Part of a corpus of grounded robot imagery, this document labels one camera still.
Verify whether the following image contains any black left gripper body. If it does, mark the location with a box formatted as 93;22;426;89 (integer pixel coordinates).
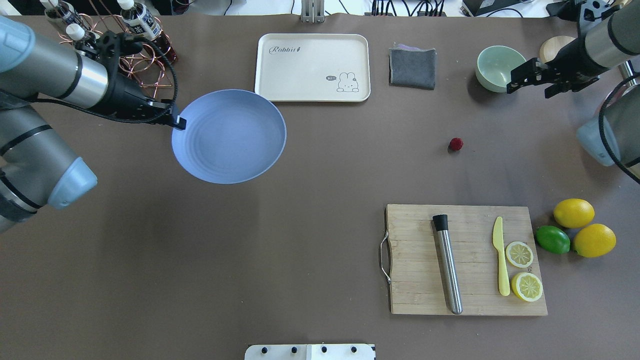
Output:
86;31;173;126

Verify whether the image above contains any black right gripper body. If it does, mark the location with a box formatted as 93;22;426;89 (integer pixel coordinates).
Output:
545;0;616;88

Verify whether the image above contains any blue plate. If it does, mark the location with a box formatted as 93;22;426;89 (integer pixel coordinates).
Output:
171;89;288;185

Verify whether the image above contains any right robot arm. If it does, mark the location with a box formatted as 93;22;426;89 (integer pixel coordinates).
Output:
506;0;640;183

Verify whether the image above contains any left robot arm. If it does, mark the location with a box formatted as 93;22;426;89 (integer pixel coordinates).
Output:
0;16;186;232

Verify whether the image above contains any red strawberry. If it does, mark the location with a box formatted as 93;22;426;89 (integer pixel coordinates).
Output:
448;137;464;152

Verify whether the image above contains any bottle top white cap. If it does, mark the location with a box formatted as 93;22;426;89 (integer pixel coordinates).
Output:
118;0;178;64

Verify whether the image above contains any bottle white cap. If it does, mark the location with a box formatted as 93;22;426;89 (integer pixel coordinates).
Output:
40;0;87;36
65;23;101;59
118;0;178;64

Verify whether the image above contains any bottle lower right white cap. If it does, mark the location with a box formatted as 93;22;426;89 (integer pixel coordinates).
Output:
65;23;101;59

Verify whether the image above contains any green bowl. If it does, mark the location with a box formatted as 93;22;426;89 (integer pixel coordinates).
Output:
475;45;526;93

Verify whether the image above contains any bottle lower left white cap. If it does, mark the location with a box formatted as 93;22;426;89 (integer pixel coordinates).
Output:
40;0;87;36

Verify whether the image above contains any grey folded cloth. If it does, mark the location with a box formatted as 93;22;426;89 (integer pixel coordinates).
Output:
388;43;438;91

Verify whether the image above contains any whole lemon upper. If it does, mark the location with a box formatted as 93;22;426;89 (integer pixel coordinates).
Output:
552;198;595;229

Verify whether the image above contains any whole lemon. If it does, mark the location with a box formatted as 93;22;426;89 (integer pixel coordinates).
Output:
573;223;617;258
552;198;595;229

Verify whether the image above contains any cream rabbit tray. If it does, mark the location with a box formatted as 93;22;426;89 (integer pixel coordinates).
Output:
254;33;371;103

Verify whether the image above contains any green lime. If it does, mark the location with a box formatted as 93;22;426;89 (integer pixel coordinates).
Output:
535;225;571;255

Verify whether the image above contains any whole lemon lower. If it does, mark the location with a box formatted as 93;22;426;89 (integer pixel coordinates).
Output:
573;223;617;258

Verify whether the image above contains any lemon half lower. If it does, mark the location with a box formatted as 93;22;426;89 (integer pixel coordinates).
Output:
505;241;534;269

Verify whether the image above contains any lemon half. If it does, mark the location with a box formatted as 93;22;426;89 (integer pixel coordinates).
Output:
510;272;544;302
505;241;534;269

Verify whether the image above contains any steel muddler black tip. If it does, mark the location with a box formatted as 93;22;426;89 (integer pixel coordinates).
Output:
432;214;463;315

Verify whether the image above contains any lemon half upper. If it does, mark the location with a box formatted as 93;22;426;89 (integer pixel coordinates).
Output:
510;272;544;302

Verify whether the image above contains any yellow plastic knife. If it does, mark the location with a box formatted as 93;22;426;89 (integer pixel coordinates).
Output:
492;216;511;297

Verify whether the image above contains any wooden cutting board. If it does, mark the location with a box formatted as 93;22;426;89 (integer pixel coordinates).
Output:
385;203;547;317

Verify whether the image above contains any copper wire bottle rack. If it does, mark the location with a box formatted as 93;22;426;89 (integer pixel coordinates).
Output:
60;14;174;95

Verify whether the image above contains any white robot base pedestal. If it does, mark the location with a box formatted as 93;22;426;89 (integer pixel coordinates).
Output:
244;342;377;360

